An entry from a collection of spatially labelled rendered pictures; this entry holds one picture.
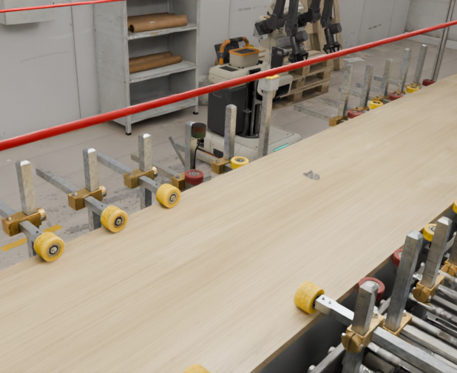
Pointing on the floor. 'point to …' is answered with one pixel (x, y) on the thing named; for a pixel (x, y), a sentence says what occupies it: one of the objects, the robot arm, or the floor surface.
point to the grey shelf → (138, 86)
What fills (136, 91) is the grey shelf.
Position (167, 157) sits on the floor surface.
